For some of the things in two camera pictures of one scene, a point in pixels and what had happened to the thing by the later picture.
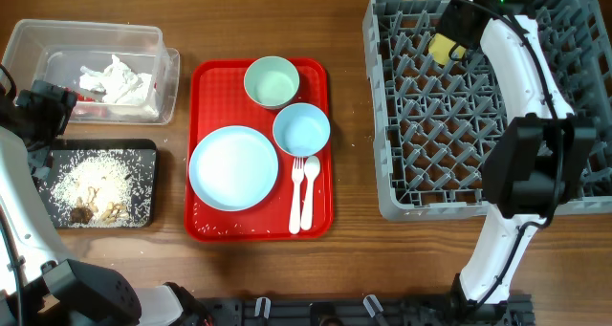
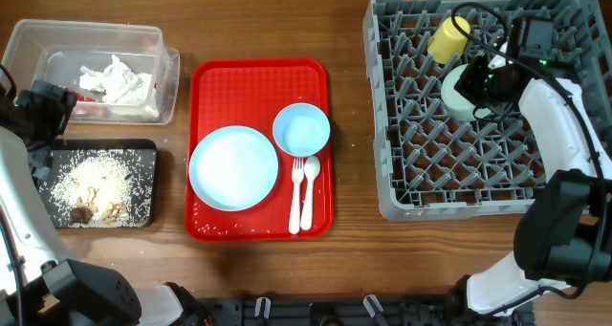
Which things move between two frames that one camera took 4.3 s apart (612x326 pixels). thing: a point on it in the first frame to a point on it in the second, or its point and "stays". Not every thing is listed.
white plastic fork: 295,217 stays
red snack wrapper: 80,97 stays
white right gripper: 445,27 to 467,83
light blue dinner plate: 233,168 stays
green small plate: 272,81 to 458,105
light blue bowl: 301,129 stays
